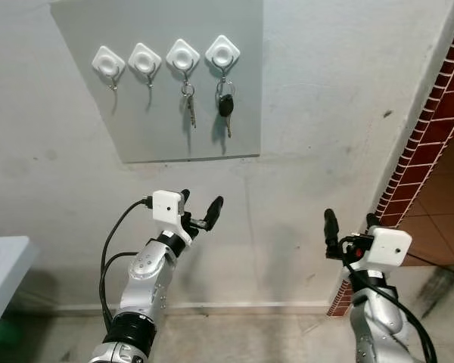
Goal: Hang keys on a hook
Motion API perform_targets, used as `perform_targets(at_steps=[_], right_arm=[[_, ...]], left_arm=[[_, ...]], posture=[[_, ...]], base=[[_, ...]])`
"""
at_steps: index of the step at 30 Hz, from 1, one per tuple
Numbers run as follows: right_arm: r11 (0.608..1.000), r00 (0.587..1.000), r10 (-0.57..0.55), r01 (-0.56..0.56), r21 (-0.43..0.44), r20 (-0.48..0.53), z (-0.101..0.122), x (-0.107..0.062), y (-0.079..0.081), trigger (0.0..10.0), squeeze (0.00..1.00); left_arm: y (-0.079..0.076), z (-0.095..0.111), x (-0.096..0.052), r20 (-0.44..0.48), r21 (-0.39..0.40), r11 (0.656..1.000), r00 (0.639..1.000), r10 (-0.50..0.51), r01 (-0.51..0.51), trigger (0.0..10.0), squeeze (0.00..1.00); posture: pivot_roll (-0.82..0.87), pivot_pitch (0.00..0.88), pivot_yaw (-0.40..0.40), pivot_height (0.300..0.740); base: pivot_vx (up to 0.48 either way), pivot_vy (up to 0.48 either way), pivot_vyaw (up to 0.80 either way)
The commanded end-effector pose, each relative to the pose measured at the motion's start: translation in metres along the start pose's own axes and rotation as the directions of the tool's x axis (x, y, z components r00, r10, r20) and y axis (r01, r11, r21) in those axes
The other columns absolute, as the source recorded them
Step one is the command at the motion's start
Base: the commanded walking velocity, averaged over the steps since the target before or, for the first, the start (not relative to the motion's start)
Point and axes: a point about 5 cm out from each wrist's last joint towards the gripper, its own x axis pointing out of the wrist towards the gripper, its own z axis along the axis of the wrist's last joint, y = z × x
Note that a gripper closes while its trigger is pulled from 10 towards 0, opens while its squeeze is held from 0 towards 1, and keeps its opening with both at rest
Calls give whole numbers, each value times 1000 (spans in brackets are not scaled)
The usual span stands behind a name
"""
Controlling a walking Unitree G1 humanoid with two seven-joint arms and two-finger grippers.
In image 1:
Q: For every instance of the black car key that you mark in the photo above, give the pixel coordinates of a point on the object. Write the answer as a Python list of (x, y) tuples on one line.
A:
[(225, 104)]

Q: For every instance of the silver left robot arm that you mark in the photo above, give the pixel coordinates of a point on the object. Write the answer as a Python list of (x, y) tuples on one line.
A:
[(147, 276)]

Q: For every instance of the white square wall hook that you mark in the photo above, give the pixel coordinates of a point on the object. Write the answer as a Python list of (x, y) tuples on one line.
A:
[(222, 51), (108, 60), (182, 55), (144, 58)]

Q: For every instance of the white square table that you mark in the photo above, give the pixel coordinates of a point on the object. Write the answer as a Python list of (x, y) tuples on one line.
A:
[(1, 272)]

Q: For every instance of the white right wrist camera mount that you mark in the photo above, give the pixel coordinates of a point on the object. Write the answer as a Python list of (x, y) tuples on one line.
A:
[(390, 246)]

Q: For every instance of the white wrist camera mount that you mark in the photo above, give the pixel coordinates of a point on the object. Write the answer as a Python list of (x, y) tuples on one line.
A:
[(390, 246), (166, 206)]

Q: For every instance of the grey wall board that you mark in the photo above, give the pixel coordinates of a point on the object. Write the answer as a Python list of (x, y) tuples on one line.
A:
[(136, 132)]

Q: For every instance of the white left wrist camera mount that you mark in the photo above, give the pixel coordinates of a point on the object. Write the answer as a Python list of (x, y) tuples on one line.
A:
[(166, 206)]

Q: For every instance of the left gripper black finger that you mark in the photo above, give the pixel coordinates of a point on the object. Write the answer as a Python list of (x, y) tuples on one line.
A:
[(214, 210), (185, 197)]

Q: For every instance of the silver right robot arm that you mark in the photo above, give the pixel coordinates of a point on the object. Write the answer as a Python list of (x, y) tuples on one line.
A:
[(378, 325)]

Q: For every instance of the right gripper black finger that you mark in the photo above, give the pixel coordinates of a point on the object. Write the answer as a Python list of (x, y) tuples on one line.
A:
[(331, 225), (372, 221)]

